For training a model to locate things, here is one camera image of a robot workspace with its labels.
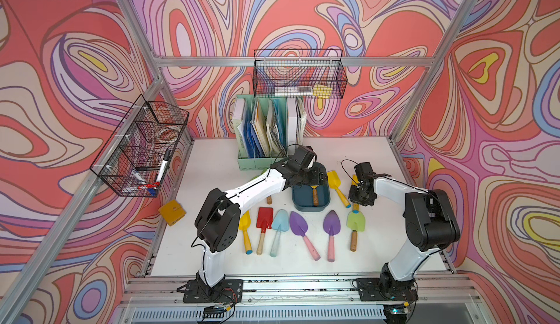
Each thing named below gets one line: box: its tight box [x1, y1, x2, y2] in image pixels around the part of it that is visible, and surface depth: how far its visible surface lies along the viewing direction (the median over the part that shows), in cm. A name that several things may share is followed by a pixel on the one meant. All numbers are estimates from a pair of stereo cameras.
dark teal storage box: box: [291, 183, 331, 213], surface depth 97 cm
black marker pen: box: [156, 148, 172, 184], surface depth 70 cm
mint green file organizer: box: [231, 94, 307, 171], surface depth 100 cm
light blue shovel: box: [269, 209, 290, 258], surface depth 90 cm
